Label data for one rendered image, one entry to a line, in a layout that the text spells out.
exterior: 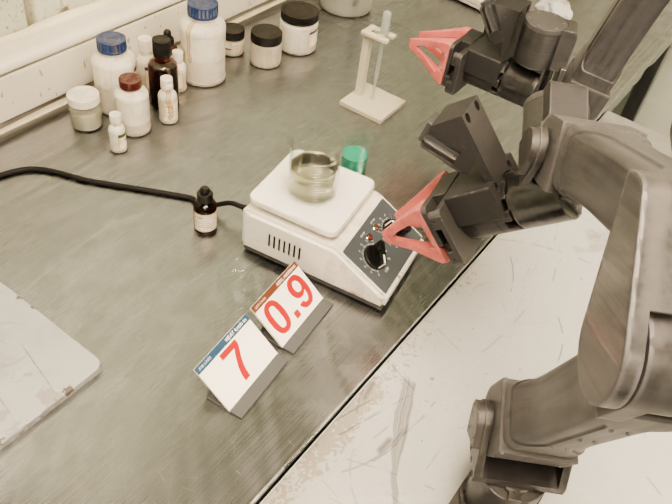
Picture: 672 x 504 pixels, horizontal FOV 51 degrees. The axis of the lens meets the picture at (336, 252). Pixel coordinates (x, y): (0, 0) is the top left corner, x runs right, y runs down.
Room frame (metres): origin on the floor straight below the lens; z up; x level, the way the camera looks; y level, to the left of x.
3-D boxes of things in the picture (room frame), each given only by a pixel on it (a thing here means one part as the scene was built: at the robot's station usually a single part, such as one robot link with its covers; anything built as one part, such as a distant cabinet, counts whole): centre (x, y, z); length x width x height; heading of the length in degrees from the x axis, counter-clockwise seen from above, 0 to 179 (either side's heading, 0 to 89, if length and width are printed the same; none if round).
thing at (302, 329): (0.53, 0.04, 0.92); 0.09 x 0.06 x 0.04; 157
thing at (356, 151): (0.83, 0.00, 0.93); 0.04 x 0.04 x 0.06
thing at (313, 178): (0.66, 0.04, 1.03); 0.07 x 0.06 x 0.08; 120
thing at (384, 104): (1.01, -0.02, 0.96); 0.08 x 0.08 x 0.13; 62
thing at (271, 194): (0.67, 0.04, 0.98); 0.12 x 0.12 x 0.01; 70
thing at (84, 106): (0.83, 0.39, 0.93); 0.05 x 0.05 x 0.05
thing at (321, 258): (0.66, 0.02, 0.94); 0.22 x 0.13 x 0.08; 70
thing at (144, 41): (0.95, 0.34, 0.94); 0.03 x 0.03 x 0.09
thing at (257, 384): (0.44, 0.08, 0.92); 0.09 x 0.06 x 0.04; 157
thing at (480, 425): (0.35, -0.19, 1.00); 0.09 x 0.06 x 0.06; 91
